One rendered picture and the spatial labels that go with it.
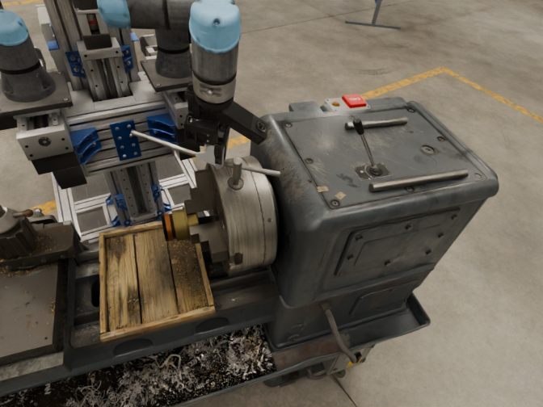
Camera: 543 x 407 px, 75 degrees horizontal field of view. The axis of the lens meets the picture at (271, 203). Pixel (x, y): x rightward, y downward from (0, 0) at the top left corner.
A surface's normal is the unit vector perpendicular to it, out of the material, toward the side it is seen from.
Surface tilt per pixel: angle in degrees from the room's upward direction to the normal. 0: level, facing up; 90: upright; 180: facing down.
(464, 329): 0
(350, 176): 0
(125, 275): 0
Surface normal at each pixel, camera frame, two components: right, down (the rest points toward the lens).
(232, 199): 0.22, -0.27
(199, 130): -0.13, 0.82
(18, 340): 0.09, -0.68
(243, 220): 0.29, 0.04
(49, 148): 0.46, 0.68
